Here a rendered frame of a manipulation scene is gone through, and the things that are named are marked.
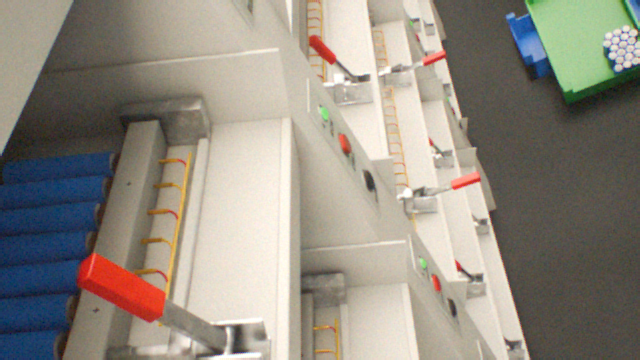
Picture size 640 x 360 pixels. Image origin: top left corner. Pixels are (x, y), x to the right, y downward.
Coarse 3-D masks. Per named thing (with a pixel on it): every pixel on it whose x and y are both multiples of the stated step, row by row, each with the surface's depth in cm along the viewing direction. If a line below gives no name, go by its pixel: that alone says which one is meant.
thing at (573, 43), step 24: (528, 0) 169; (552, 0) 169; (576, 0) 167; (600, 0) 164; (624, 0) 158; (552, 24) 168; (576, 24) 165; (600, 24) 163; (624, 24) 161; (552, 48) 166; (576, 48) 164; (600, 48) 162; (576, 72) 163; (600, 72) 160; (624, 72) 153; (576, 96) 159
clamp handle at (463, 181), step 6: (468, 174) 83; (474, 174) 83; (456, 180) 83; (462, 180) 83; (468, 180) 83; (474, 180) 82; (480, 180) 82; (438, 186) 84; (444, 186) 84; (450, 186) 84; (456, 186) 83; (462, 186) 83; (426, 192) 84; (432, 192) 84; (438, 192) 84
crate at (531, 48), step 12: (636, 0) 171; (636, 12) 171; (516, 24) 182; (528, 24) 184; (516, 36) 185; (528, 36) 184; (528, 48) 181; (540, 48) 179; (528, 60) 169; (540, 60) 169; (540, 72) 171; (552, 72) 171
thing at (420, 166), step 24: (384, 0) 115; (384, 24) 118; (408, 48) 111; (408, 96) 102; (408, 120) 98; (408, 144) 95; (408, 168) 91; (432, 168) 91; (408, 216) 85; (432, 216) 85; (432, 240) 82; (456, 288) 72
